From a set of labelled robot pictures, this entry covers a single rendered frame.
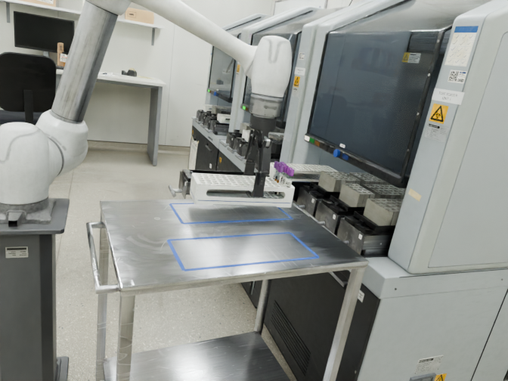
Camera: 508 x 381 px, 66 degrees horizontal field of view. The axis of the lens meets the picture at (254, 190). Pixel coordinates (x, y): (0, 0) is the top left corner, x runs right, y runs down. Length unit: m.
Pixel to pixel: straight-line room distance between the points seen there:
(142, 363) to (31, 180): 0.67
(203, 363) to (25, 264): 0.64
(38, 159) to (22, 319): 0.52
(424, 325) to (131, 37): 4.26
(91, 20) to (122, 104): 3.62
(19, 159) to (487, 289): 1.50
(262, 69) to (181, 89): 3.96
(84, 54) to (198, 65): 3.71
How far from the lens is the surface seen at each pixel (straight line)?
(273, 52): 1.08
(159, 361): 1.44
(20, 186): 1.31
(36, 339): 1.55
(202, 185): 1.09
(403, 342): 1.40
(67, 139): 1.43
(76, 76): 1.40
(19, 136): 1.30
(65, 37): 4.65
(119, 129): 5.01
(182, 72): 5.00
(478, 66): 1.14
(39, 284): 1.43
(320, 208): 1.44
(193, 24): 1.18
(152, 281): 0.81
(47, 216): 1.34
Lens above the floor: 1.25
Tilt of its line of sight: 18 degrees down
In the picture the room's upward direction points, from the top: 9 degrees clockwise
